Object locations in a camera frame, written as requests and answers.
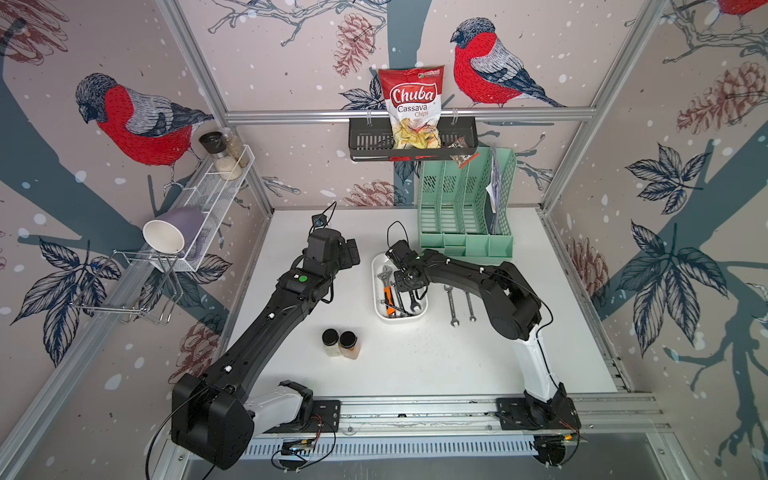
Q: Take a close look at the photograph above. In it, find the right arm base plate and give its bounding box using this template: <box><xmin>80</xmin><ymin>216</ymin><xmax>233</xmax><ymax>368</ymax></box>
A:
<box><xmin>495</xmin><ymin>395</ymin><xmax>581</xmax><ymax>431</ymax></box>

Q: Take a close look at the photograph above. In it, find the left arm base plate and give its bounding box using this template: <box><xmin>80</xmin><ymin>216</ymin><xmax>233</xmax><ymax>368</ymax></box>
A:
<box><xmin>267</xmin><ymin>399</ymin><xmax>341</xmax><ymax>434</ymax></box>

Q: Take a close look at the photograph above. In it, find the black lid white jar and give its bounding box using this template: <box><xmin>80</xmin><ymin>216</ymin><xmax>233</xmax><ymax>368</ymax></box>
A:
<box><xmin>199</xmin><ymin>131</ymin><xmax>242</xmax><ymax>181</ymax></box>

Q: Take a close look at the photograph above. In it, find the white plastic storage box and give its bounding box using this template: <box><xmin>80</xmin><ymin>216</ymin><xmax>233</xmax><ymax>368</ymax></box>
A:
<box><xmin>371</xmin><ymin>253</ymin><xmax>428</xmax><ymax>324</ymax></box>

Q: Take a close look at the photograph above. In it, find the orange handled adjustable wrench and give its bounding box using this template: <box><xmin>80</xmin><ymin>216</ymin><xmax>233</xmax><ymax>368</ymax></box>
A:
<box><xmin>376</xmin><ymin>266</ymin><xmax>412</xmax><ymax>318</ymax></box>

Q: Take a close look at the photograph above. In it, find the chrome wire cup rack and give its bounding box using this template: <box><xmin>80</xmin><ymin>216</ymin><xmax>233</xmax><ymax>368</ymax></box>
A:
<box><xmin>68</xmin><ymin>250</ymin><xmax>184</xmax><ymax>325</ymax></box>

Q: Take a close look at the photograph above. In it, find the purple white paper cup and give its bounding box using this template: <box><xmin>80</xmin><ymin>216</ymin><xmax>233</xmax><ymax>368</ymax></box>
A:
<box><xmin>142</xmin><ymin>206</ymin><xmax>206</xmax><ymax>254</ymax></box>

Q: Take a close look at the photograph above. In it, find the silver ring end wrench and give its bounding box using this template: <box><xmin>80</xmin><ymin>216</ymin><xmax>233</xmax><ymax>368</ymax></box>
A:
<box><xmin>408</xmin><ymin>290</ymin><xmax>423</xmax><ymax>315</ymax></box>

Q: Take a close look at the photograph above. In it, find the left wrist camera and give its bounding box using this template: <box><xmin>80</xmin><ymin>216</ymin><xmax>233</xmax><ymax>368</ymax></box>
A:
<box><xmin>310</xmin><ymin>213</ymin><xmax>329</xmax><ymax>232</ymax></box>

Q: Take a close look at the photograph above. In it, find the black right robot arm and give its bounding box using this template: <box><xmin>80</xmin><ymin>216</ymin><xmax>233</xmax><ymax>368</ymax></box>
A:
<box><xmin>386</xmin><ymin>240</ymin><xmax>581</xmax><ymax>430</ymax></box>

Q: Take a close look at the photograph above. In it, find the green plastic file organizer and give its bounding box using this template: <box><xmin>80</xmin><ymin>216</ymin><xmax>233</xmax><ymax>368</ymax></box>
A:
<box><xmin>418</xmin><ymin>147</ymin><xmax>517</xmax><ymax>263</ymax></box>

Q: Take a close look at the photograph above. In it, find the white wire wall shelf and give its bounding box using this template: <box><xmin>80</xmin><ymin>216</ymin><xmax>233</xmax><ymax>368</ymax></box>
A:
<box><xmin>152</xmin><ymin>146</ymin><xmax>255</xmax><ymax>272</ymax></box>

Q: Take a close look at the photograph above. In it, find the small silver wrench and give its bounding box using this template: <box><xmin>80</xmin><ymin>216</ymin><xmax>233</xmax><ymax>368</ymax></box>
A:
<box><xmin>464</xmin><ymin>291</ymin><xmax>477</xmax><ymax>322</ymax></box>

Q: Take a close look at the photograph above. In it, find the black lid orange spice jar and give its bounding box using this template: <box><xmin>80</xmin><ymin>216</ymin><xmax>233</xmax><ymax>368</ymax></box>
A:
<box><xmin>339</xmin><ymin>330</ymin><xmax>360</xmax><ymax>360</ymax></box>

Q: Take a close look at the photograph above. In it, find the clear glass jar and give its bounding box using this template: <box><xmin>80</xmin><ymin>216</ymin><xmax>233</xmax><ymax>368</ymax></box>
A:
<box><xmin>221</xmin><ymin>127</ymin><xmax>249</xmax><ymax>168</ymax></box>

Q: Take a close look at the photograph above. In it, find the small snack packet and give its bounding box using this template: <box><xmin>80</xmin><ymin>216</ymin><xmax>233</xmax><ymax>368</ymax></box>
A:
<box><xmin>450</xmin><ymin>137</ymin><xmax>478</xmax><ymax>169</ymax></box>

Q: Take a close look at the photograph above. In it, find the red Chuba chips bag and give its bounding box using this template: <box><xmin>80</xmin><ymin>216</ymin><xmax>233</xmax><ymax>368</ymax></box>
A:
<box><xmin>378</xmin><ymin>66</ymin><xmax>444</xmax><ymax>150</ymax></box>

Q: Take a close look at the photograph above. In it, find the silver combination wrench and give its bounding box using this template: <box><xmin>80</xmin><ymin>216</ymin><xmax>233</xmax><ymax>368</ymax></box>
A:
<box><xmin>390</xmin><ymin>280</ymin><xmax>408</xmax><ymax>316</ymax></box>

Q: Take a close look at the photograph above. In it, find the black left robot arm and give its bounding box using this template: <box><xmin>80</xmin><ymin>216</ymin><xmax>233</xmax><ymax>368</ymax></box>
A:
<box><xmin>170</xmin><ymin>228</ymin><xmax>360</xmax><ymax>470</ymax></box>

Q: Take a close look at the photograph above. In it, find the black wire hanging basket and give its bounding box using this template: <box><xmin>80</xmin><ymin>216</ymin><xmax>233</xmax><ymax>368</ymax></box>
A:
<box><xmin>348</xmin><ymin>116</ymin><xmax>480</xmax><ymax>163</ymax></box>

